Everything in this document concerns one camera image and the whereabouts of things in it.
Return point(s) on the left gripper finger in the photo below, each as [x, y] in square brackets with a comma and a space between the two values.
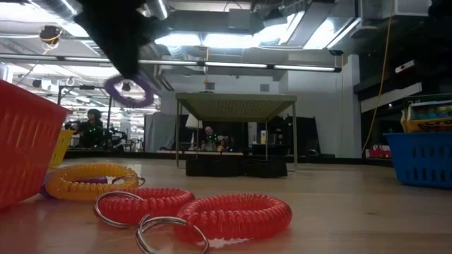
[125, 60]

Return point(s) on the red plastic basket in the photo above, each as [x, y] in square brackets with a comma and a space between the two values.
[24, 148]

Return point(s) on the yellow coil wristband keyring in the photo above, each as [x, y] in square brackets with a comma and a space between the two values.
[70, 187]

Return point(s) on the red coil wristband keyring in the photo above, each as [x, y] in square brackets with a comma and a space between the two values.
[148, 208]
[233, 217]

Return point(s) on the blue plastic basket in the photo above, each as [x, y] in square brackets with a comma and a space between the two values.
[420, 158]

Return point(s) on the black round ceiling device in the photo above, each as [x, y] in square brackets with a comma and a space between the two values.
[51, 34]

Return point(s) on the grey covered cabinet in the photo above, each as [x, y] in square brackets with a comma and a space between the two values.
[155, 130]

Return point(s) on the person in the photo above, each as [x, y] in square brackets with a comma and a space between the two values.
[92, 130]
[210, 139]

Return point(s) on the white lamp shade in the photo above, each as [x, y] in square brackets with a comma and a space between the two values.
[193, 121]

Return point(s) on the long ceiling light bar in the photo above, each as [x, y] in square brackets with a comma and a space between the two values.
[233, 65]

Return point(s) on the yellow plastic basket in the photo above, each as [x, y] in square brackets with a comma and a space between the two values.
[60, 148]

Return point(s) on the green perforated metal shelf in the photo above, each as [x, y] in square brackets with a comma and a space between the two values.
[233, 106]

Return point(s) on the red white box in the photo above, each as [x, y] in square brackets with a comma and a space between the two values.
[378, 151]

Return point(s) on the white ceiling unit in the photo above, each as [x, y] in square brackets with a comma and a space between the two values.
[395, 7]

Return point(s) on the black metal frame rig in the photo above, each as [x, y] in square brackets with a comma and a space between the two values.
[109, 116]

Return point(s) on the grey square wall vent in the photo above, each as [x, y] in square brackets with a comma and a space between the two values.
[209, 85]
[264, 87]

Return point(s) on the white wall bracket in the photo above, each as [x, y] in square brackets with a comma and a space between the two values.
[405, 66]

